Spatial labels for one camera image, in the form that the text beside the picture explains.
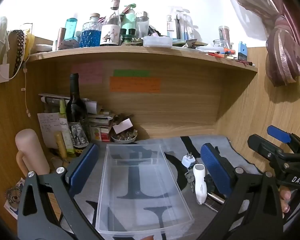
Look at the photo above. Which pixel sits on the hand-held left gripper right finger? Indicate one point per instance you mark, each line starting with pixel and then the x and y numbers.
pixel 215 170

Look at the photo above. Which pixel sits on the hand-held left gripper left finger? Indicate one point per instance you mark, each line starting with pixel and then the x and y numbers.
pixel 83 166

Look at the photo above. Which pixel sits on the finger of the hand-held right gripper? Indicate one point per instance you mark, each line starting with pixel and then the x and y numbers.
pixel 263 146
pixel 278 133

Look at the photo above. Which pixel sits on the small black object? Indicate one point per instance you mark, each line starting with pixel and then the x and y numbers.
pixel 208 180

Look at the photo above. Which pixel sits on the white electric shaver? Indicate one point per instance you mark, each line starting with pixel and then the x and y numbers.
pixel 199 185

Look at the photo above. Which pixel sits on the white charger plug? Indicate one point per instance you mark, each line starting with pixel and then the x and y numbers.
pixel 189 160

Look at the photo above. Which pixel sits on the dark rectangular box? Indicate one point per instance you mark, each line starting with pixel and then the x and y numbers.
pixel 213 200

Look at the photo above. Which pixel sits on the clear plastic storage box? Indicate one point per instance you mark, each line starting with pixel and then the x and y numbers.
pixel 140 180

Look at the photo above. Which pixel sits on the person's right hand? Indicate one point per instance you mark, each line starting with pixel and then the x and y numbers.
pixel 285 200

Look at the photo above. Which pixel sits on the tan tube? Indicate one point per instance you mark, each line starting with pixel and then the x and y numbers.
pixel 60 145

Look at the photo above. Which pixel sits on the red and white box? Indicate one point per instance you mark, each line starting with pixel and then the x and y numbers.
pixel 100 133

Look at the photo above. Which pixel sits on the yellow-green tube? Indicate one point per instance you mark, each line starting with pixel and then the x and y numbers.
pixel 63 132

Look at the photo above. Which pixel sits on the stack of books and papers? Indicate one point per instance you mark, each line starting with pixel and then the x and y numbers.
pixel 100 120

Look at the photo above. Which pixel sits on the bowl of small items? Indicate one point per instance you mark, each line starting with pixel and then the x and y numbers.
pixel 123 137

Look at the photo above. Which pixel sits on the grey printed mat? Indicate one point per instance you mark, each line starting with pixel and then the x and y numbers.
pixel 170 147

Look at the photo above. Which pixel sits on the dark wine bottle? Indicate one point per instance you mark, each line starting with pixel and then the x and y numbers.
pixel 76 115

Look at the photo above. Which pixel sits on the white handwritten paper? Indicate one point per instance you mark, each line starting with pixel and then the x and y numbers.
pixel 48 127

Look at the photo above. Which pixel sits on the white card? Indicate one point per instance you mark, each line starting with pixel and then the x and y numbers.
pixel 122 125

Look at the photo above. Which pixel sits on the rolled newspaper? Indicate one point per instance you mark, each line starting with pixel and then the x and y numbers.
pixel 55 100

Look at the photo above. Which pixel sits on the sticker sheet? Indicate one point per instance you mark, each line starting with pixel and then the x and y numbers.
pixel 13 197

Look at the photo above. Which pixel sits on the wooden shelf unit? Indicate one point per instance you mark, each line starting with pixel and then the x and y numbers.
pixel 185 97

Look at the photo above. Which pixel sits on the blue plastic block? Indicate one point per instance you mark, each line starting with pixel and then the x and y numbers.
pixel 242 51

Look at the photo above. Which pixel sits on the pink striped curtain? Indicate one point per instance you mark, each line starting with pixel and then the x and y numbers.
pixel 282 42

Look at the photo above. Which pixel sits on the pink sticky note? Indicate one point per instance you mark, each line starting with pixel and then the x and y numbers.
pixel 87 73

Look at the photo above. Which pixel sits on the orange pen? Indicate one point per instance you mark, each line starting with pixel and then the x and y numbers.
pixel 227 52

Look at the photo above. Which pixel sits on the orange sticky note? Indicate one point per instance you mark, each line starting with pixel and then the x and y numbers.
pixel 135 84

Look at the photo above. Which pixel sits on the green sticky note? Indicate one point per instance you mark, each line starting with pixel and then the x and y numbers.
pixel 131 73

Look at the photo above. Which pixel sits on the brown cylinder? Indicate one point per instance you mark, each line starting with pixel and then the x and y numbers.
pixel 61 37

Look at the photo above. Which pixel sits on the glass bottle of blue beads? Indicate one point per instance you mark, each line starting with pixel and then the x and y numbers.
pixel 90 33

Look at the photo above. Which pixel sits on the leopard print band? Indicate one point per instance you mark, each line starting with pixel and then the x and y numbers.
pixel 18 47

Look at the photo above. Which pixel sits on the teal bottle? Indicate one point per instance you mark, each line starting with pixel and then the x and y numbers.
pixel 71 27

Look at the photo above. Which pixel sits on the black binoculars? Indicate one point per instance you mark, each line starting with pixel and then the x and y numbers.
pixel 128 33

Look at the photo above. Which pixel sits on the flat white plastic container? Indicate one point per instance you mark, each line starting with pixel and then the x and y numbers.
pixel 157 41

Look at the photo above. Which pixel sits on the clear bottle with illustrated label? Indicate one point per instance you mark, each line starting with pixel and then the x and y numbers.
pixel 111 25

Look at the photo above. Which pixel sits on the clear tool packaging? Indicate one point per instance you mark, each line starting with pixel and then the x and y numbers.
pixel 177 22

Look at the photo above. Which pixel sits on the clear glass jar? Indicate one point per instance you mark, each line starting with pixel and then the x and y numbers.
pixel 142 22

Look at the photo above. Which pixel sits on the mint green pump bottle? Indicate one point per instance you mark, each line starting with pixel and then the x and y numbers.
pixel 128 17

